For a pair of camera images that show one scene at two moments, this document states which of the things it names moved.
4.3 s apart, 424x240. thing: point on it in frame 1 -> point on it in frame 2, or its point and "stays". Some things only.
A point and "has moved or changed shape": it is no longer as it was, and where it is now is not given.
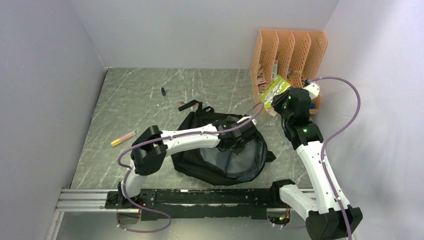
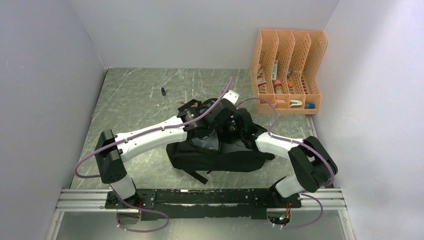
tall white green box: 274,73 stays
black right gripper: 277,102 -> 230,120
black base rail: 252,203 stays
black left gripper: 240,146 -> 220,128
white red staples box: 261,82 stays
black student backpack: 218,166 has moved or changed shape
